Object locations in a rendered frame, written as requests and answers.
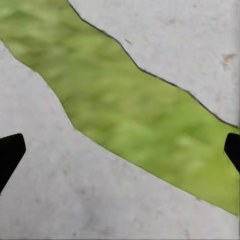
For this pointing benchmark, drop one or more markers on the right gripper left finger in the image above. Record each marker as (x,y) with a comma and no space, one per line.
(12,149)

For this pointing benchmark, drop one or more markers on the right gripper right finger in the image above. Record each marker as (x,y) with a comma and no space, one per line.
(232,149)

